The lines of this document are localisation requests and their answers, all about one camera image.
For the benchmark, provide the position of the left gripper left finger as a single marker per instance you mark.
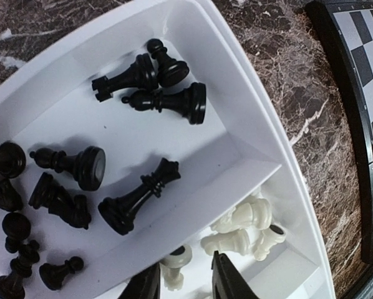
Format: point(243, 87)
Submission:
point(144, 285)

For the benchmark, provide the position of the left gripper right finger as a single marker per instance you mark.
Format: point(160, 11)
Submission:
point(227, 282)

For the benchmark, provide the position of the white chess pawn in tray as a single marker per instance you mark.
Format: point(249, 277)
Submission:
point(235, 241)

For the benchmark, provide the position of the white chess bishop in tray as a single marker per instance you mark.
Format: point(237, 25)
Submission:
point(269, 237)

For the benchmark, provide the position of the white chess knight in tray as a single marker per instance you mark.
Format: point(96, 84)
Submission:
point(253, 212)

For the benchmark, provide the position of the black chess queen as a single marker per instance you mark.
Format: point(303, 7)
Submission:
point(120, 212)

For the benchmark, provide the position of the black chess pawn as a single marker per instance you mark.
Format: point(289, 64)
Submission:
point(170, 71)
point(53, 276)

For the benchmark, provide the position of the black chess bishop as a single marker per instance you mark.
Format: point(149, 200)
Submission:
point(87, 167)
point(190, 103)

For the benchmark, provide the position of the black chess knight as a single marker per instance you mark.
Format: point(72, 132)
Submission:
point(10, 200)
point(50, 194)

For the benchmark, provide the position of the black chess king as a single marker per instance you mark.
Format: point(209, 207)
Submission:
point(11, 286)

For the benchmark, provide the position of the black chess rook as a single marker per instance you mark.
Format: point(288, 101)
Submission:
point(141, 74)
point(12, 160)

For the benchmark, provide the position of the white plastic compartment tray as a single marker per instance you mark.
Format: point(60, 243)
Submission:
point(241, 147)

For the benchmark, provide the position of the black and grey chessboard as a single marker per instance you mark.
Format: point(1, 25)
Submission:
point(345, 29)

